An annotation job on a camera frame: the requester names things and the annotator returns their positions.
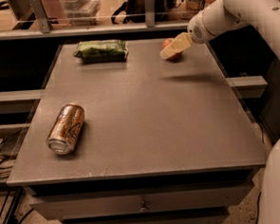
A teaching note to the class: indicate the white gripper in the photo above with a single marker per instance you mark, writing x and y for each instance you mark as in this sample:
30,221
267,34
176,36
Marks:
197,31

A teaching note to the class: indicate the red apple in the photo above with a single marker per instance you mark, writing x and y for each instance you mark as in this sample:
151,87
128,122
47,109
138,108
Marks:
167,53

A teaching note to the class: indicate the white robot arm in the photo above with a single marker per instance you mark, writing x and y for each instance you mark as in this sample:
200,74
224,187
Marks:
222,16

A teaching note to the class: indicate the orange soda can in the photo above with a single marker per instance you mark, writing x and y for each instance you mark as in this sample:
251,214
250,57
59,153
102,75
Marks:
66,129

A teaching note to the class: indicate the black backpack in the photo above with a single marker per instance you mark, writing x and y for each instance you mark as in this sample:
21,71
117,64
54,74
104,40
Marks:
135,10

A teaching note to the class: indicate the green chip bag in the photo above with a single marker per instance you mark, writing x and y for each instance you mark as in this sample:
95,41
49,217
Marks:
102,51

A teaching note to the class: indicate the clear plastic container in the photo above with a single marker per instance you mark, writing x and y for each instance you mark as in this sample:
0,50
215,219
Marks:
81,12

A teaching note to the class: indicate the grey drawer cabinet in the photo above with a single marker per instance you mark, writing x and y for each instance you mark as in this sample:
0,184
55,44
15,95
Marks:
148,124

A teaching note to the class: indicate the grey metal railing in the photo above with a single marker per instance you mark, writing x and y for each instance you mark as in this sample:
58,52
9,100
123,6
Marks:
32,19

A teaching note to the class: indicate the upper drawer with knob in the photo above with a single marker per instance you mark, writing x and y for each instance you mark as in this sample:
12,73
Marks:
140,201

